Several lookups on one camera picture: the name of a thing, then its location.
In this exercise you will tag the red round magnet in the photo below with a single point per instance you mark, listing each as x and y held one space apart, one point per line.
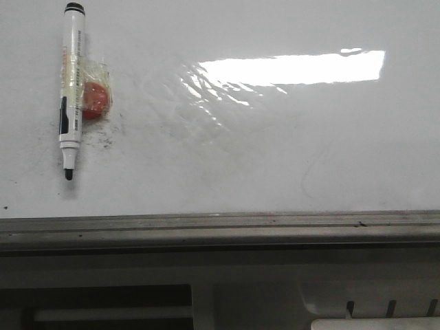
95 100

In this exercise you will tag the white black whiteboard marker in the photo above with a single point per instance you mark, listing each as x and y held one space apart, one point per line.
70 118

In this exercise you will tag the white whiteboard surface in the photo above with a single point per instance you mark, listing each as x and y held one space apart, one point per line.
227 106

